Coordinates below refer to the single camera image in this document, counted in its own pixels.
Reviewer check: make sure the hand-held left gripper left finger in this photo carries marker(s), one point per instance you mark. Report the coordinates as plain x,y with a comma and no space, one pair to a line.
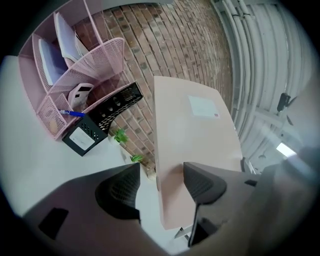
80,205

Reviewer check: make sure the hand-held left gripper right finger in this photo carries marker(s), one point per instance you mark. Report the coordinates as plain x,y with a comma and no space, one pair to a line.
237,195

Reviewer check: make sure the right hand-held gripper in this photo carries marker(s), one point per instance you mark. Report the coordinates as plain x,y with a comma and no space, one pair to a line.
246,167

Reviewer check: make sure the pink folder box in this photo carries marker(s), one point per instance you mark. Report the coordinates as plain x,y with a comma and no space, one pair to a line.
187,140

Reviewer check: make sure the black mesh file holder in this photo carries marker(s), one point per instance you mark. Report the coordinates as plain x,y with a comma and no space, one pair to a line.
87,132

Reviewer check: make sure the rectangular ceiling light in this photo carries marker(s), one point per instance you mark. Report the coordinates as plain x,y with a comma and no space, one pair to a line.
285,149

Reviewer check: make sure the spiky green potted plant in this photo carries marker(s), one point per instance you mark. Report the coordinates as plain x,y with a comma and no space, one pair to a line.
137,158

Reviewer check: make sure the leafy green potted plant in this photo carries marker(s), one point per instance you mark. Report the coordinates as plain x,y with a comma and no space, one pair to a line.
120,136

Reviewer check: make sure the blue pen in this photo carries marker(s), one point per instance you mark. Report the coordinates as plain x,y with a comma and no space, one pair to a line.
73,113

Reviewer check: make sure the white ceiling pipes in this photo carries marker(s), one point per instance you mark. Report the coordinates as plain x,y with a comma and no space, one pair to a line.
250,62

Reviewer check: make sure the pink mesh desk organizer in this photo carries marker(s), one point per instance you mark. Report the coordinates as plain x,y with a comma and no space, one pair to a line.
30,75

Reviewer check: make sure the white paper stack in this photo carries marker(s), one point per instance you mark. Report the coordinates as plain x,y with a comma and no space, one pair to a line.
65,37
51,62

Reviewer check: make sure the black head camera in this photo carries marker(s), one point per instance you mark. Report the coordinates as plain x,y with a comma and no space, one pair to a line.
282,101

